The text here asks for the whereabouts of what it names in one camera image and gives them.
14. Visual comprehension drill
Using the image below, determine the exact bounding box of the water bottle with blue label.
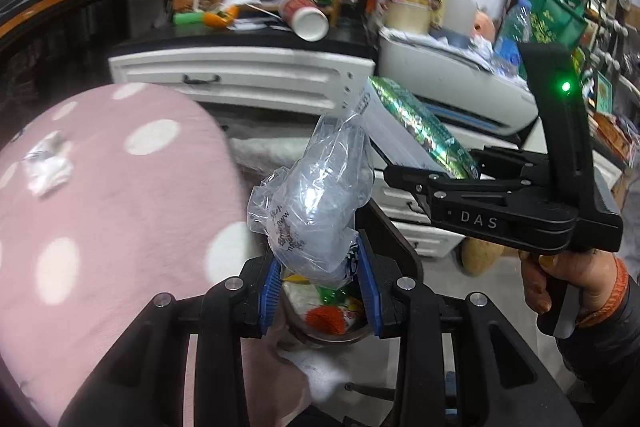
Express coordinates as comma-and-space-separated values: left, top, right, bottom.
495, 0, 533, 75

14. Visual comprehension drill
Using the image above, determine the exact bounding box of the white printer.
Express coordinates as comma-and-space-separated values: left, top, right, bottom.
377, 27, 543, 138

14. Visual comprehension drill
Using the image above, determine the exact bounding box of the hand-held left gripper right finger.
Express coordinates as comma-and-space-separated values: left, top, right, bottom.
356, 237, 583, 427

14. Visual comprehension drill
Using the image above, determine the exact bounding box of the person's right forearm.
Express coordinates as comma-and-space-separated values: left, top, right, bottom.
555, 277, 640, 388

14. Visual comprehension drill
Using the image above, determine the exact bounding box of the white crumpled paper scrap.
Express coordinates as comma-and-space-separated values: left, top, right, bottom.
25, 132, 73, 198

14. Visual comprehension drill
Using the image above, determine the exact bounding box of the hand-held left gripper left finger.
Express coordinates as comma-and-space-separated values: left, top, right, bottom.
57, 257, 284, 427

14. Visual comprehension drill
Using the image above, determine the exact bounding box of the dark brown trash bin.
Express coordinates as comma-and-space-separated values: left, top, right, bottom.
277, 202, 426, 350

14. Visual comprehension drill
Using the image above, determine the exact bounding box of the pink polka dot cushion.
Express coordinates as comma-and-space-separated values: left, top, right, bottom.
0, 84, 311, 427

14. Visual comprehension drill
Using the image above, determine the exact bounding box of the green shiny snack packet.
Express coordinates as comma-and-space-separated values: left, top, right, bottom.
357, 76, 481, 180

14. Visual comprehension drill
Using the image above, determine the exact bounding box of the clear plastic bag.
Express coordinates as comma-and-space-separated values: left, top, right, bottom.
247, 109, 376, 290

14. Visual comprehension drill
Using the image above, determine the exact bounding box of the white drawer with black handle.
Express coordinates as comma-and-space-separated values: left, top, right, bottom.
400, 222, 468, 258
372, 179, 436, 223

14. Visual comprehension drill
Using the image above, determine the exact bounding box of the wide white desk drawer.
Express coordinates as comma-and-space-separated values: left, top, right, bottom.
109, 47, 376, 110

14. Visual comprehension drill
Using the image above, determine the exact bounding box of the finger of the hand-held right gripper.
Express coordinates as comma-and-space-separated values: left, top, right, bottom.
470, 148, 543, 181
384, 164, 526, 224

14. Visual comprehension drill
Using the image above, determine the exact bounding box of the person's right hand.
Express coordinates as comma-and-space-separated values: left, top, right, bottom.
519, 251, 621, 323

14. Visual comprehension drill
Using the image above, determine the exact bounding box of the stack of papers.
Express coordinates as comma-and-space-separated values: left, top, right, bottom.
380, 24, 521, 72

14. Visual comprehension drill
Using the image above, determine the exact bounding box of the orange and green plastic toy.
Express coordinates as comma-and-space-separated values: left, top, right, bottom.
202, 5, 240, 29

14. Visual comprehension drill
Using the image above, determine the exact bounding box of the white paper tissue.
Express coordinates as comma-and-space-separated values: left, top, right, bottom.
292, 349, 351, 403

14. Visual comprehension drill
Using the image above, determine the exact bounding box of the red and white paper cup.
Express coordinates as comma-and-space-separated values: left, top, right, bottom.
278, 0, 330, 42

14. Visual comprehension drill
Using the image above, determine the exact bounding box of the cream plastic wrapper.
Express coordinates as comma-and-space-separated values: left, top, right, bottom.
282, 277, 321, 323

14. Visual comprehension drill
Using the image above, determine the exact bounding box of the dark cluttered shelf unit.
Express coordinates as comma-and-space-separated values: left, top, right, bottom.
545, 0, 640, 158

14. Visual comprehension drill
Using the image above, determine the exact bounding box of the orange red wrapper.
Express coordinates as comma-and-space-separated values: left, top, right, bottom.
305, 297, 366, 335

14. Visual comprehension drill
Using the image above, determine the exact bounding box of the black desk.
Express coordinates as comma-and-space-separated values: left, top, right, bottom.
107, 22, 378, 58

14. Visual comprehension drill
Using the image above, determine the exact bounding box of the green plastic basket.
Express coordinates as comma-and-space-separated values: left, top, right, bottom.
522, 0, 588, 48

